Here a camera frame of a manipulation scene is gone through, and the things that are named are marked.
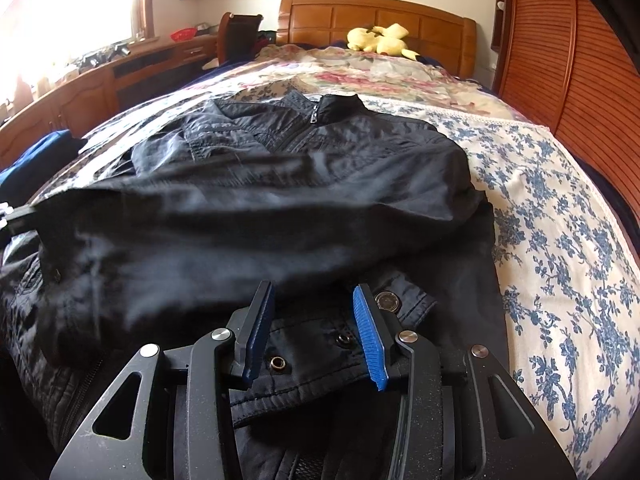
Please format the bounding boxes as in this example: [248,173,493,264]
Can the blue floral bed sheet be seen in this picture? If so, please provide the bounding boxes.
[30,80,640,466]

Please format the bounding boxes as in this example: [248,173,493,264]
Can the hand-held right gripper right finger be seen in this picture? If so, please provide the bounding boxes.
[352,284,576,480]

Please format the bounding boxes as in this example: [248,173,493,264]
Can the wooden headboard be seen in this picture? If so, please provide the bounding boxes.
[276,0,478,81]

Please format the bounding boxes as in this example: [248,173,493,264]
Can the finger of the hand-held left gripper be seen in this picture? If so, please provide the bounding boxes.
[0,202,41,235]

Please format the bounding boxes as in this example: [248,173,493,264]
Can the black jacket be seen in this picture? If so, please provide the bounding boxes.
[0,92,508,480]

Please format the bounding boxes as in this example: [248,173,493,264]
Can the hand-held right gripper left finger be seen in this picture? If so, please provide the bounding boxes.
[50,280,276,480]

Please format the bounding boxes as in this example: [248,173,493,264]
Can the pink floral quilt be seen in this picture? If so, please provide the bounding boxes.
[210,42,531,126]

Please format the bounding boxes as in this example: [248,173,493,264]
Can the wooden chair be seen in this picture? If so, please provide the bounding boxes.
[217,11,264,61]

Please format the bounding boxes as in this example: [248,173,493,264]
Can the navy blue cloth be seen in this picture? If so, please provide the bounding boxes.
[0,130,86,191]

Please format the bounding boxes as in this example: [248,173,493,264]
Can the wooden desk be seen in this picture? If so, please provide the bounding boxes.
[0,35,221,171]

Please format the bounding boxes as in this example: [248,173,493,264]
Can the wooden louvred wardrobe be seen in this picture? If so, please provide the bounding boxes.
[492,0,640,221]

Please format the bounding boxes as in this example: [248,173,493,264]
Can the yellow plush toy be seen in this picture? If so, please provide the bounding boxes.
[347,23,418,61]

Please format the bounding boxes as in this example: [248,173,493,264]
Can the black devices on desk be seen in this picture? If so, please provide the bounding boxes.
[80,44,133,68]

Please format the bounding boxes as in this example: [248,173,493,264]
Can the window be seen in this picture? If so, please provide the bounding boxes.
[0,0,151,91]

